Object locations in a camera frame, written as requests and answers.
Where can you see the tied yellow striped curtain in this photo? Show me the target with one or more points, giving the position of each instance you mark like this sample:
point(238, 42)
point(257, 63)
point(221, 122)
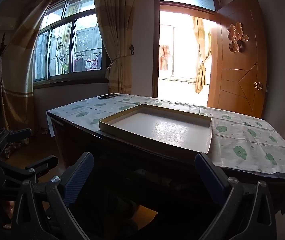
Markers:
point(115, 30)

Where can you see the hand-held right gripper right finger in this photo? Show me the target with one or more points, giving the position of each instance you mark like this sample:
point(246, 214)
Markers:
point(212, 177)

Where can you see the brass door knob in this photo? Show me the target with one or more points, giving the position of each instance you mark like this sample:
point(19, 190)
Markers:
point(258, 85)

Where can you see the black phone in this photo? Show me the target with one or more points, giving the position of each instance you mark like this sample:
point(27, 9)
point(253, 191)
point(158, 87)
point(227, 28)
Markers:
point(108, 96)

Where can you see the green cloud print tablecloth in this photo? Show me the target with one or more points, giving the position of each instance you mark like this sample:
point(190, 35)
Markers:
point(245, 142)

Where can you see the shallow cardboard tray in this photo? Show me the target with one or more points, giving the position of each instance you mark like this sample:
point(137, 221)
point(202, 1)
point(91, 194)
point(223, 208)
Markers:
point(157, 130)

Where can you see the orange wooden door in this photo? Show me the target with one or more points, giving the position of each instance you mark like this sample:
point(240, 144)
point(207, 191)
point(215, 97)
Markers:
point(240, 80)

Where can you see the long yellow striped curtain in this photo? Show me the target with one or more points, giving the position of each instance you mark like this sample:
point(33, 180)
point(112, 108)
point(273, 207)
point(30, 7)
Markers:
point(17, 80)

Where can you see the curtain tieback wall hook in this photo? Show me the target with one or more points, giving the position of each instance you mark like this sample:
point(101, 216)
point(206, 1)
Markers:
point(131, 48)

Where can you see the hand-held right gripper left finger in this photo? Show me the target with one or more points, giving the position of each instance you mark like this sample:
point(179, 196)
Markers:
point(78, 178)

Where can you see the hanging orange towel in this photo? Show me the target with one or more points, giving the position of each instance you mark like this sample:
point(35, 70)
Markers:
point(164, 57)

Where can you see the sliding glass window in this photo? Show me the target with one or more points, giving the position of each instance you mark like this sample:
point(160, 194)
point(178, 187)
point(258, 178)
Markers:
point(65, 42)

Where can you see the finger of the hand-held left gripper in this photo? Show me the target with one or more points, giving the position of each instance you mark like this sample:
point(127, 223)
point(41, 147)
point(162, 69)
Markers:
point(37, 166)
point(15, 133)

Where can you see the laundry on outdoor rack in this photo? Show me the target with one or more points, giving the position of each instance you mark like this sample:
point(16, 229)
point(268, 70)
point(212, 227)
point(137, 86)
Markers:
point(87, 63)

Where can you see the tied balcony curtain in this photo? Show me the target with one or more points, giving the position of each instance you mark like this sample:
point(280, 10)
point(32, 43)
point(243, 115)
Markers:
point(203, 65)

